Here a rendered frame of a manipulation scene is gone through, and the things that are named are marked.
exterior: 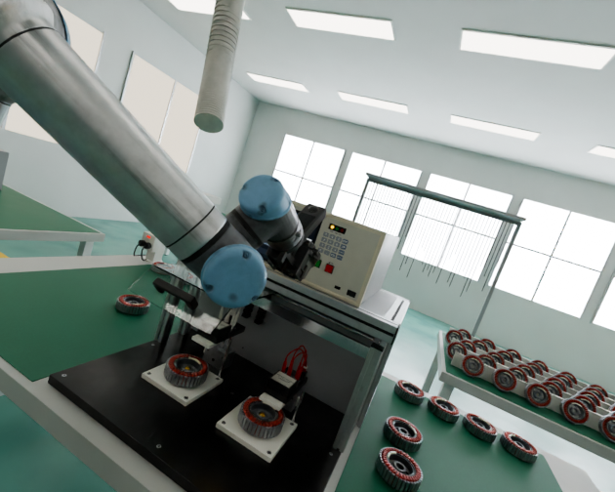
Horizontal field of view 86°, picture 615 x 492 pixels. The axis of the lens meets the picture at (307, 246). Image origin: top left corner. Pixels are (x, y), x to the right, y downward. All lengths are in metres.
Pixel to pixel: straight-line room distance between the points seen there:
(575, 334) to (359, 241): 6.92
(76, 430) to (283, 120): 7.91
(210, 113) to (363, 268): 1.36
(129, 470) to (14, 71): 0.66
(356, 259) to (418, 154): 6.56
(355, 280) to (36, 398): 0.76
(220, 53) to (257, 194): 1.74
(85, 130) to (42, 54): 0.07
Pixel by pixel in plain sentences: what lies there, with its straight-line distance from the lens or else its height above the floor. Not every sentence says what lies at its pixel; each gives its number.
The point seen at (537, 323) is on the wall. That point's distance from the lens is 7.46.
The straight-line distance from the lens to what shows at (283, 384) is 0.92.
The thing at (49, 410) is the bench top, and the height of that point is 0.74.
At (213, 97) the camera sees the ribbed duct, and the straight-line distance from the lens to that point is 2.04.
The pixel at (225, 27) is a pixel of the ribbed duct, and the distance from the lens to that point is 2.30.
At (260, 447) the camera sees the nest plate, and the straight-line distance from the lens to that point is 0.87.
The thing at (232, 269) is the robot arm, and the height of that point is 1.23.
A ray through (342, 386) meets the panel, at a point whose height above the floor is 0.84.
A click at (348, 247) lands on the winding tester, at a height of 1.25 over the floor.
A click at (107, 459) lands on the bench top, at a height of 0.74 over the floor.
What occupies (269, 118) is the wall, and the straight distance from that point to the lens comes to 8.59.
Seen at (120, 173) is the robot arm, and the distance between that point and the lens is 0.39.
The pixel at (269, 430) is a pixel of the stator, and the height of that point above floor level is 0.81.
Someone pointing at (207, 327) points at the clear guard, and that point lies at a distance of 0.74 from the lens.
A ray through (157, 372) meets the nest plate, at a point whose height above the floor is 0.78.
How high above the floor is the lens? 1.32
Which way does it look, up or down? 7 degrees down
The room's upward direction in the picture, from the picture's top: 19 degrees clockwise
